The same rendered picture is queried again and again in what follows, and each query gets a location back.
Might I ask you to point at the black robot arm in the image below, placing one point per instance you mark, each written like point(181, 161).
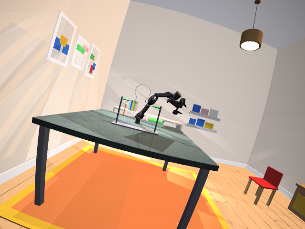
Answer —
point(172, 99)

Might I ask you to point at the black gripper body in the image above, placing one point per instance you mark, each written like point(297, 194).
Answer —
point(175, 112)

